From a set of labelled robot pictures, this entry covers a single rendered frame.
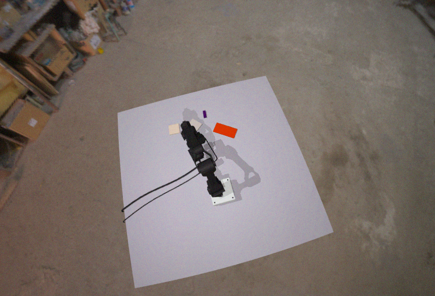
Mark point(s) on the orange-red rectangular block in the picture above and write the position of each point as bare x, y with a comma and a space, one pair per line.
225, 130

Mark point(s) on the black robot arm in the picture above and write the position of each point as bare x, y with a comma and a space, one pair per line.
206, 167

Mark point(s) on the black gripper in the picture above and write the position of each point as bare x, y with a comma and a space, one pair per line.
190, 148

